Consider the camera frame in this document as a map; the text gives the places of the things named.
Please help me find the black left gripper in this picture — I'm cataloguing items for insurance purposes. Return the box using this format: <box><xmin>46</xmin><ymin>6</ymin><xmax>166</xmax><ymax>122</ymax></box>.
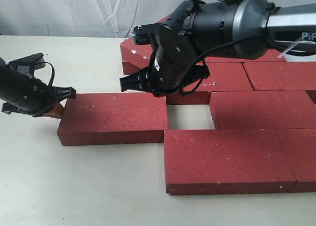
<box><xmin>0</xmin><ymin>59</ymin><xmax>76</xmax><ymax>119</ymax></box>

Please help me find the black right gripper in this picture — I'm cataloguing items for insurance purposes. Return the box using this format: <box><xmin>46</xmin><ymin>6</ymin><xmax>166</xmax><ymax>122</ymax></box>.
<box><xmin>119</xmin><ymin>27</ymin><xmax>210</xmax><ymax>97</ymax></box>

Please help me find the red brick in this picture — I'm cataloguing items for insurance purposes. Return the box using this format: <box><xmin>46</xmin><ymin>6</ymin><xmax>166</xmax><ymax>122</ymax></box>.
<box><xmin>243</xmin><ymin>62</ymin><xmax>316</xmax><ymax>102</ymax></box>
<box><xmin>57</xmin><ymin>92</ymin><xmax>169</xmax><ymax>146</ymax></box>
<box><xmin>204</xmin><ymin>47</ymin><xmax>288</xmax><ymax>63</ymax></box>
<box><xmin>119</xmin><ymin>12</ymin><xmax>188</xmax><ymax>71</ymax></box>
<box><xmin>275</xmin><ymin>129</ymin><xmax>316</xmax><ymax>193</ymax></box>
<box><xmin>164</xmin><ymin>129</ymin><xmax>296</xmax><ymax>195</ymax></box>
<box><xmin>121</xmin><ymin>59</ymin><xmax>143</xmax><ymax>75</ymax></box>
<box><xmin>209</xmin><ymin>90</ymin><xmax>316</xmax><ymax>129</ymax></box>

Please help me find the red brick under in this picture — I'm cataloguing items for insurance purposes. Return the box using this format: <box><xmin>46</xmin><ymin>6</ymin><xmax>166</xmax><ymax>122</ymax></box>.
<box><xmin>166</xmin><ymin>63</ymin><xmax>253</xmax><ymax>105</ymax></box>

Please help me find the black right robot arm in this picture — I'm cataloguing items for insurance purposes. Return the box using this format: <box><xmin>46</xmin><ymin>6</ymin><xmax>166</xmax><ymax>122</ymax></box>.
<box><xmin>120</xmin><ymin>0</ymin><xmax>316</xmax><ymax>97</ymax></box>

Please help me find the pale backdrop curtain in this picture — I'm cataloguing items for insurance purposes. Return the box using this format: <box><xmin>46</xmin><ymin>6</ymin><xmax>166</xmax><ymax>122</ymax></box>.
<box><xmin>0</xmin><ymin>0</ymin><xmax>316</xmax><ymax>39</ymax></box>

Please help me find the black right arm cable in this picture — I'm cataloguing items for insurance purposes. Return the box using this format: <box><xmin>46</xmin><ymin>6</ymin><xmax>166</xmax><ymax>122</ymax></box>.
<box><xmin>172</xmin><ymin>0</ymin><xmax>316</xmax><ymax>97</ymax></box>

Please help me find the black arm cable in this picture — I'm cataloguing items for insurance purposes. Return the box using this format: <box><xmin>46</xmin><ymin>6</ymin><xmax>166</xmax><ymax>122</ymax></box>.
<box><xmin>172</xmin><ymin>0</ymin><xmax>316</xmax><ymax>97</ymax></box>
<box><xmin>32</xmin><ymin>61</ymin><xmax>56</xmax><ymax>90</ymax></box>

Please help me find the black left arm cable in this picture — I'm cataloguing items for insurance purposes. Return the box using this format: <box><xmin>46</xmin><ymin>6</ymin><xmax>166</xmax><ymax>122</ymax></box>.
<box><xmin>32</xmin><ymin>61</ymin><xmax>56</xmax><ymax>90</ymax></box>

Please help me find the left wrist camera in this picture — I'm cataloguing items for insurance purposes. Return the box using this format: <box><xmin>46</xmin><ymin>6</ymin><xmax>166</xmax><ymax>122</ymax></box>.
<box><xmin>8</xmin><ymin>53</ymin><xmax>46</xmax><ymax>79</ymax></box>

